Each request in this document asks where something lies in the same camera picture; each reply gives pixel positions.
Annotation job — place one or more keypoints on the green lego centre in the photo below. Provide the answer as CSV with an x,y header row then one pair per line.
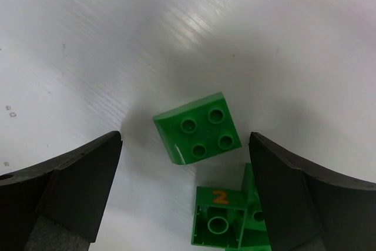
x,y
254,234

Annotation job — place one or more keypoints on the green lego lower left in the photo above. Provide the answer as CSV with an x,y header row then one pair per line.
x,y
218,219

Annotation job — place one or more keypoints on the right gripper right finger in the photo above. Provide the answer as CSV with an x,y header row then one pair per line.
x,y
307,206

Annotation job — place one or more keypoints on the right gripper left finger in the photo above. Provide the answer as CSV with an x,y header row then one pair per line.
x,y
59,204

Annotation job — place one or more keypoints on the green lego lower right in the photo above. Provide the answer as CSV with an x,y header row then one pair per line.
x,y
198,130

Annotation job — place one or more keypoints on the green lego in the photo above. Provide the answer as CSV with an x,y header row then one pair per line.
x,y
198,130
254,234
218,219

